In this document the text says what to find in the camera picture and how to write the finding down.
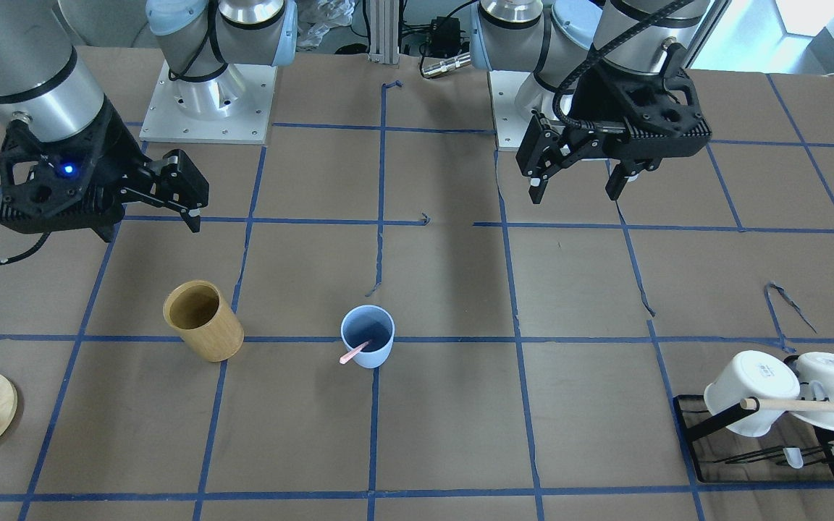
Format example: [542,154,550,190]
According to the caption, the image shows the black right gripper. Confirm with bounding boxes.
[0,101,209,242]

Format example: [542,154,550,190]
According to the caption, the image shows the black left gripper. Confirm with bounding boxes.
[516,44,712,205]

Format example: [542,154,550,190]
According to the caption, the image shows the light blue plastic cup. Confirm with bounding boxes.
[339,305,396,369]

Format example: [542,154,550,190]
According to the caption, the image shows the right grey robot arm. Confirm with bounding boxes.
[0,1,299,242]

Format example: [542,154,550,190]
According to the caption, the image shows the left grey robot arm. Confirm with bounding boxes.
[470,1,712,204]

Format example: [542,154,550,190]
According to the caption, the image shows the bamboo chopstick holder cup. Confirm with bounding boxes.
[163,280,245,362]

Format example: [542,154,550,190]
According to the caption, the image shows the black power box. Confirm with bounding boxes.
[426,17,463,57]

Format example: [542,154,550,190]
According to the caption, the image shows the white mug near rack end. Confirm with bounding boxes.
[704,350,800,415]

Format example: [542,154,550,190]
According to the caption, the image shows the wooden dowel rod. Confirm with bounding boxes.
[738,397,834,413]

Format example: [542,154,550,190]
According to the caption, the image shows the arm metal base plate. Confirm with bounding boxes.
[140,64,279,145]
[489,70,562,152]

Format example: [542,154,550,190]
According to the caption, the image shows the aluminium extrusion post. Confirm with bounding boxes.
[366,0,400,67]

